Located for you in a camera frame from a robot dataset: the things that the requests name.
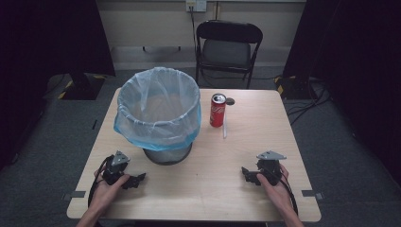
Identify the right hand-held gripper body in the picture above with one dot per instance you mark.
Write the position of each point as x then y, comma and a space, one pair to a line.
269, 167

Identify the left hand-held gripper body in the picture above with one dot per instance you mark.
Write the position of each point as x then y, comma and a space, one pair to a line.
115, 167

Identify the black mesh trash bin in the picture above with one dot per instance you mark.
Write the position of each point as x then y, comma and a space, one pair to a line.
167, 156

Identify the white straw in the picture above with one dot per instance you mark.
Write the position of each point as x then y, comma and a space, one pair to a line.
224, 130

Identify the blue plastic trash bag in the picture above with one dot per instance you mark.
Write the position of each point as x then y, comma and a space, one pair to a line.
157, 129

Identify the red soda can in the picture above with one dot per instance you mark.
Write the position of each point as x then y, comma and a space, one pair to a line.
217, 115

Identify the person's left hand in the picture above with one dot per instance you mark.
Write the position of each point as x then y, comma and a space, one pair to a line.
107, 192

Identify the person's right hand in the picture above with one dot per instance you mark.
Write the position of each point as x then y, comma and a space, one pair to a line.
277, 192

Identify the small black floor marker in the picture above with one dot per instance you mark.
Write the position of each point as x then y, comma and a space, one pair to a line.
94, 124

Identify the grey tape strip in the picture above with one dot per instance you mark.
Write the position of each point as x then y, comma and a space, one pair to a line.
312, 194
74, 195

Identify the dark round cap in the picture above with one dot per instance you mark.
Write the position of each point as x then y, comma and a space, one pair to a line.
230, 101

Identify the black stand base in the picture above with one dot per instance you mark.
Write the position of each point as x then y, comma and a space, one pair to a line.
294, 88
82, 88

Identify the black curtain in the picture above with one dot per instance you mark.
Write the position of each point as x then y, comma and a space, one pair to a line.
356, 63

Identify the black folding chair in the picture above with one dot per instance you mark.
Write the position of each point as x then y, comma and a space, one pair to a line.
228, 31

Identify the white wall socket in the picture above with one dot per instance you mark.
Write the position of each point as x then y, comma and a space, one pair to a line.
196, 5

